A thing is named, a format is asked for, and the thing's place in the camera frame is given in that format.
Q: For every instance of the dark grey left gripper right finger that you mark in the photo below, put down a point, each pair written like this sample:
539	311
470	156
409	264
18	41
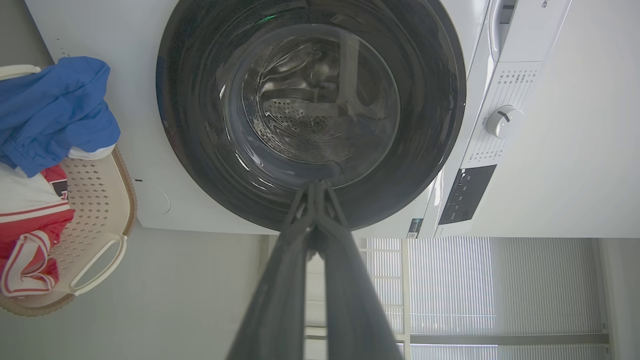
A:
350	300

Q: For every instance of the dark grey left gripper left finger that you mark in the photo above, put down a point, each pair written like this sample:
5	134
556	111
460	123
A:
280	300

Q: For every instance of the black round glass washer door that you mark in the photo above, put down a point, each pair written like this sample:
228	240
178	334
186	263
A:
190	125

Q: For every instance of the white front-load washing machine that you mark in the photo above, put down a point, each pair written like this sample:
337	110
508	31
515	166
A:
575	150

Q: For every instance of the blue energy label sticker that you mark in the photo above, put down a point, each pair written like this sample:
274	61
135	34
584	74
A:
415	228

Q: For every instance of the white window blinds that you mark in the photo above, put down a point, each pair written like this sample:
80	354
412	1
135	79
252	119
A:
500	285

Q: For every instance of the black washer display panel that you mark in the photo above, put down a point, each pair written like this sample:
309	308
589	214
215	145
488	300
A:
467	195

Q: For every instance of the round white filter cover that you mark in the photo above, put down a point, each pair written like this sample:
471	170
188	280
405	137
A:
155	200

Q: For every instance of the steel washer drum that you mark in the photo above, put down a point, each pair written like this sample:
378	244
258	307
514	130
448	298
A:
300	115

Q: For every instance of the beige plastic laundry basket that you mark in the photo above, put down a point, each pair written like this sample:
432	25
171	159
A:
95	200

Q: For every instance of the white round control knob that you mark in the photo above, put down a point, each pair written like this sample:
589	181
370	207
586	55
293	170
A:
504	121

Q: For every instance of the red and white garment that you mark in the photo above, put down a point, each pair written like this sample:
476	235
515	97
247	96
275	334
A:
30	230

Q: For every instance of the blue garment with white trim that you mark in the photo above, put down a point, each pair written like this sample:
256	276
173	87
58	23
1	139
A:
55	110

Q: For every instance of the white detergent drawer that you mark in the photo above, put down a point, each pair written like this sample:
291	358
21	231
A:
535	30

